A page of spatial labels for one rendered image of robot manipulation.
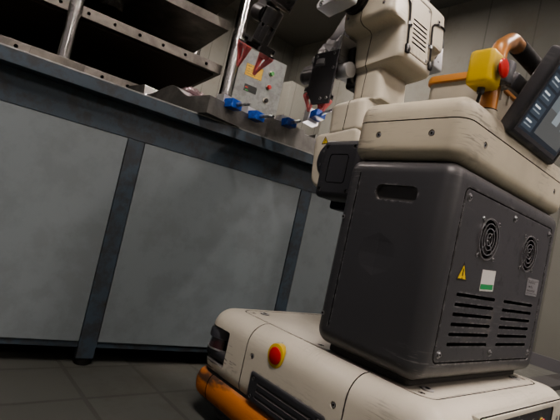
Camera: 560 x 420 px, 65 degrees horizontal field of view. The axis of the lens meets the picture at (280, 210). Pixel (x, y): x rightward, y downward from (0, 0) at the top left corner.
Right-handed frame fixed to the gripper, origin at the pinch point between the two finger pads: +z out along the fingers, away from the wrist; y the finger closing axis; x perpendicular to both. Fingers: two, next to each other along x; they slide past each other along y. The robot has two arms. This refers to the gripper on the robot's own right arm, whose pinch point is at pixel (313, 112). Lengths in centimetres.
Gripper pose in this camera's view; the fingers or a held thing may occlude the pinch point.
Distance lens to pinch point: 171.6
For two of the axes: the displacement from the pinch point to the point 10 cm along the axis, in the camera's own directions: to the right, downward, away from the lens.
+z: -2.4, 9.4, -2.5
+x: 5.7, -0.7, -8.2
